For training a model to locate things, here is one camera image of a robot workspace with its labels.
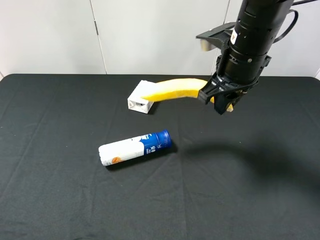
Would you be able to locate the yellow banana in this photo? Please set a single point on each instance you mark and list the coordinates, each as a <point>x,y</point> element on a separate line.
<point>173,89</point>

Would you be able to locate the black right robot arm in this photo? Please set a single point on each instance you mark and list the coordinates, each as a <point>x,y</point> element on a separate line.
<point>244,46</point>

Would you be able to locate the small white carton box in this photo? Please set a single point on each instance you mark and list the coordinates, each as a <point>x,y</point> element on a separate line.
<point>135,102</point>

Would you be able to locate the black tablecloth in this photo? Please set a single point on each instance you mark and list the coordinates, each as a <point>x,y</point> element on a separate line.
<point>252,174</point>

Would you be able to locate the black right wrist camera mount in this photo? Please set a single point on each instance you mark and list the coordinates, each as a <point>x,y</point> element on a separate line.
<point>217,37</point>

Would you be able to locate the white and blue bottle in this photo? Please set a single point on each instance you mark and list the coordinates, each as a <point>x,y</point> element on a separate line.
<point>127,149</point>

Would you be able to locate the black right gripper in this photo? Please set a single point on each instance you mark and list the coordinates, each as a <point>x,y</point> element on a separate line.
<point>235,75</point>

